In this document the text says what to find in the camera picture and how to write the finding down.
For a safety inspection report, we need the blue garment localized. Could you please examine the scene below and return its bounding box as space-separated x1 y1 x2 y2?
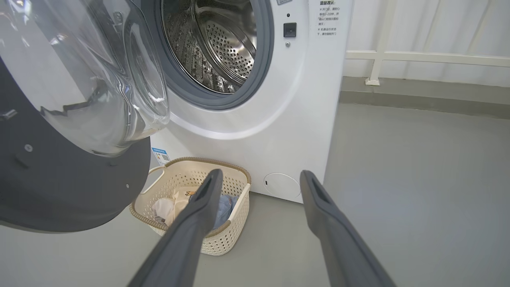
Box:
213 195 239 230

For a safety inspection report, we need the blue energy label sticker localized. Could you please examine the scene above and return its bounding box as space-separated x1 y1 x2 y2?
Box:
151 147 171 166

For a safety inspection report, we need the cream perforated laundry basket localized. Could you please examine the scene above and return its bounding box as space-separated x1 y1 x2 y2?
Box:
129 157 251 256

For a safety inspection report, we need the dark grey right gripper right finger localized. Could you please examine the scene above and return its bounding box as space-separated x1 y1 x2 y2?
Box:
300 170 396 287

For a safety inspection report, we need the white front-load washing machine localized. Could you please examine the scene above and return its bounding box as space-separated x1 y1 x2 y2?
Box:
149 0 354 204

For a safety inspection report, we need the dark round glass washer door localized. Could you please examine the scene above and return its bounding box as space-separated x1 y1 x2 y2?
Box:
0 0 171 233

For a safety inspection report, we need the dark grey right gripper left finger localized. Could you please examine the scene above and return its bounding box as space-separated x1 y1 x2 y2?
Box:
127 169 224 287

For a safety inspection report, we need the round white filter cover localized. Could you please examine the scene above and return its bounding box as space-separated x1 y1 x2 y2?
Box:
264 172 302 199

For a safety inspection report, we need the white garment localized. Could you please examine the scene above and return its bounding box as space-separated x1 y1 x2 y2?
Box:
153 186 202 226

